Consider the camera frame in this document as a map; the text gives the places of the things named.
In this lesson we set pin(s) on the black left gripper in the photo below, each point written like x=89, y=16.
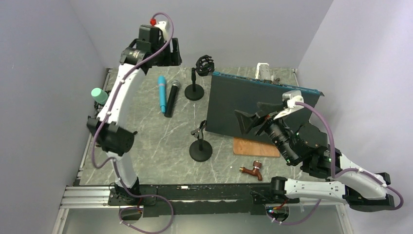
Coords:
x=174, y=59

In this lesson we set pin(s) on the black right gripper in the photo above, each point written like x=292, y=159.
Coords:
x=246, y=121

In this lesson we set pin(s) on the blue microphone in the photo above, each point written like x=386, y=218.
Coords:
x=162, y=93

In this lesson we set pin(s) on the silver head black microphone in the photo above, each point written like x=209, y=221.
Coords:
x=175, y=86

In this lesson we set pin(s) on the black clip desk stand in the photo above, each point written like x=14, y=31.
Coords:
x=200, y=150

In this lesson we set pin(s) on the mint green microphone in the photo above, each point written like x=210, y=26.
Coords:
x=99, y=95

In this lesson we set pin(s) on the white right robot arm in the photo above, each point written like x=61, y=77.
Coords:
x=338, y=178

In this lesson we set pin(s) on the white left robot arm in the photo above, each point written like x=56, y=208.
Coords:
x=155, y=46

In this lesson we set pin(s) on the brown wooden board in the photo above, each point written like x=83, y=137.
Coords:
x=246, y=147

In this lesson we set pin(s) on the brown tap fitting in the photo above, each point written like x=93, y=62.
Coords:
x=255, y=172

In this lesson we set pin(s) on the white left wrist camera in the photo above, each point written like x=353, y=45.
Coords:
x=164, y=26

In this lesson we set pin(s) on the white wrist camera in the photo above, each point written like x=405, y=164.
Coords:
x=164, y=26
x=289, y=101

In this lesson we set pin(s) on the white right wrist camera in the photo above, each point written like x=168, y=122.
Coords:
x=289, y=101

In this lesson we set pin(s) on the dark grey network switch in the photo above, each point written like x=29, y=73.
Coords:
x=231, y=92

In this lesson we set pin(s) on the white metal bracket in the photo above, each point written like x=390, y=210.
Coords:
x=263, y=73

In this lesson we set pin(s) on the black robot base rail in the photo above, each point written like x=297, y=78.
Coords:
x=203, y=199

